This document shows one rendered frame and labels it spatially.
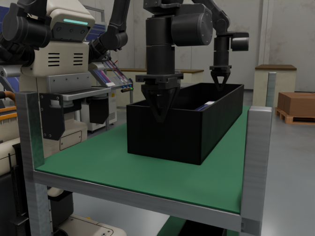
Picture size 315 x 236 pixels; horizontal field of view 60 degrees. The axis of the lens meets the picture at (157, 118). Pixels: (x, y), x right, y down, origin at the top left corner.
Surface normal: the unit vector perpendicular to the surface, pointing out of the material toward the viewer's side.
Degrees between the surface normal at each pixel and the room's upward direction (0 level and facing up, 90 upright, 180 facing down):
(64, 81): 90
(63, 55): 98
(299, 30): 90
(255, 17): 90
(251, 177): 90
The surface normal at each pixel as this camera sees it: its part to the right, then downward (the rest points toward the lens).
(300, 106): -0.20, 0.22
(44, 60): 0.90, 0.23
